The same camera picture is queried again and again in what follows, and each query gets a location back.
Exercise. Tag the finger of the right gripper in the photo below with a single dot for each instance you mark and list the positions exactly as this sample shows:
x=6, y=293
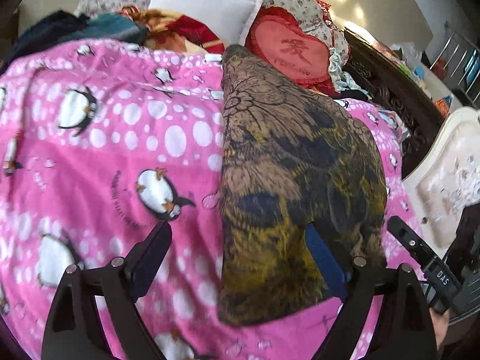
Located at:
x=418, y=249

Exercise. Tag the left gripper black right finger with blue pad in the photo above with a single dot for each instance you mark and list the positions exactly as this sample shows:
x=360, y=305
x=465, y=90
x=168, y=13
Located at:
x=390, y=298

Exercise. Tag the dark floral patterned garment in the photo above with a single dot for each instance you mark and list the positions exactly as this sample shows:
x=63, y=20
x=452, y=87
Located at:
x=291, y=158

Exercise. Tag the navy blue folded clothing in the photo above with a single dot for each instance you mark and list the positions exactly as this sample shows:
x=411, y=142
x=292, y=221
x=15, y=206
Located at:
x=46, y=33

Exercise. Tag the teal folded clothing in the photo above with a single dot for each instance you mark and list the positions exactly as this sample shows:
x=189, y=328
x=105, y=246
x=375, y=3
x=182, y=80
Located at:
x=110, y=26

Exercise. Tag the person hand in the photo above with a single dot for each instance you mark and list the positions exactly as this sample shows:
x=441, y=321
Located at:
x=440, y=325

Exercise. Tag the white ornate chair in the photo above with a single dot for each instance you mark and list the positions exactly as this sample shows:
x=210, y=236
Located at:
x=447, y=179

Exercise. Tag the dark carved wooden headboard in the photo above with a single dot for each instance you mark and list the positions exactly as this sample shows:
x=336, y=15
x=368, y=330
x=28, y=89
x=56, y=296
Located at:
x=394, y=90

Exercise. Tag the pink penguin blanket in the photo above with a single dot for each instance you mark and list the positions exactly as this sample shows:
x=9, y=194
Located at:
x=100, y=141

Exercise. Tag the red heart cushion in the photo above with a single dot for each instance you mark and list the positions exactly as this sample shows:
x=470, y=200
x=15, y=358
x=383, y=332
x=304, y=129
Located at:
x=275, y=37

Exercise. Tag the white square pillow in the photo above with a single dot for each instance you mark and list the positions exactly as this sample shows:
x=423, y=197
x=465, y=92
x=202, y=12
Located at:
x=230, y=20

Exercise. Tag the orange red floral blanket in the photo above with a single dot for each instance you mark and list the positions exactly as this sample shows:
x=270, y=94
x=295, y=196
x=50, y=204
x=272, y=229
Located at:
x=170, y=30

